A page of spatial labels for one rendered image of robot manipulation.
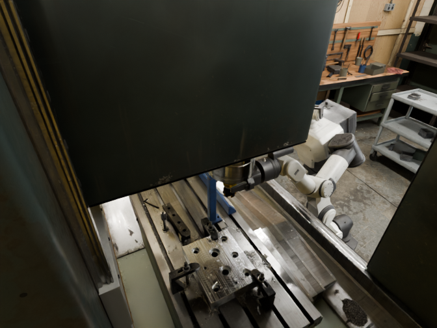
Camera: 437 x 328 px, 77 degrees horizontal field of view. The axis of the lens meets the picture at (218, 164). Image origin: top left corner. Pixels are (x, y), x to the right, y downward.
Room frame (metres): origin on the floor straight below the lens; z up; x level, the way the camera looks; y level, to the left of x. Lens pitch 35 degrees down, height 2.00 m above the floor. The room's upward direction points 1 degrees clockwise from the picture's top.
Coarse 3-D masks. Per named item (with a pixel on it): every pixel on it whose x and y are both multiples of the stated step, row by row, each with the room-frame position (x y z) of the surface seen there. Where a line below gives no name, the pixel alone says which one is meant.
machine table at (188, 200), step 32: (160, 192) 1.26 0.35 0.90; (192, 192) 1.30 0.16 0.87; (160, 224) 1.01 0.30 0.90; (192, 224) 1.04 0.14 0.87; (224, 224) 1.01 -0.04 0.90; (160, 256) 0.80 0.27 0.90; (256, 256) 0.81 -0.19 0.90; (256, 288) 0.65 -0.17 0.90; (288, 288) 0.66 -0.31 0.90; (192, 320) 0.53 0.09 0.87; (224, 320) 0.53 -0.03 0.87; (256, 320) 0.52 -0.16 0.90; (288, 320) 0.52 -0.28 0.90; (320, 320) 0.55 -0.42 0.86
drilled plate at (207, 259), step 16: (224, 240) 0.85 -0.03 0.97; (192, 256) 0.74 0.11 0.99; (208, 256) 0.74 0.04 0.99; (224, 256) 0.74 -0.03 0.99; (240, 256) 0.74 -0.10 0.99; (208, 272) 0.67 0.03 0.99; (224, 272) 0.69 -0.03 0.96; (240, 272) 0.67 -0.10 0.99; (208, 288) 0.60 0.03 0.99; (224, 288) 0.60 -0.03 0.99; (240, 288) 0.60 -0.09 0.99; (208, 304) 0.56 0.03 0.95
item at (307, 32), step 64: (64, 0) 0.47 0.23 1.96; (128, 0) 0.51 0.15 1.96; (192, 0) 0.57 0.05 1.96; (256, 0) 0.63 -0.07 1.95; (320, 0) 0.71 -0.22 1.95; (64, 64) 0.46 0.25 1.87; (128, 64) 0.50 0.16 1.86; (192, 64) 0.56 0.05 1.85; (256, 64) 0.64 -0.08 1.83; (320, 64) 0.73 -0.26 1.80; (64, 128) 0.44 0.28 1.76; (128, 128) 0.49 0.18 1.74; (192, 128) 0.56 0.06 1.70; (256, 128) 0.65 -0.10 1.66; (128, 192) 0.48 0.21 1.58
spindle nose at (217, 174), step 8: (248, 160) 0.70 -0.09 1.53; (224, 168) 0.68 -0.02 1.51; (232, 168) 0.68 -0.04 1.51; (240, 168) 0.68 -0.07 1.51; (248, 168) 0.70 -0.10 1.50; (216, 176) 0.69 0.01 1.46; (224, 176) 0.68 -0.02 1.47; (232, 176) 0.68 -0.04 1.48; (240, 176) 0.68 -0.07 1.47; (248, 176) 0.70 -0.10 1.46
